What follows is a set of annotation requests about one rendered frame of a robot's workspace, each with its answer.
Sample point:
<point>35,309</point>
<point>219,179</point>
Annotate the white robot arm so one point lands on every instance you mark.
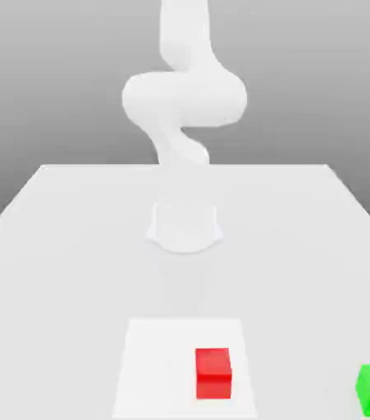
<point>184,98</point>

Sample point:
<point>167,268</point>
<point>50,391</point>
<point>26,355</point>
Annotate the small red cube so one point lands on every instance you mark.
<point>213,372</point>

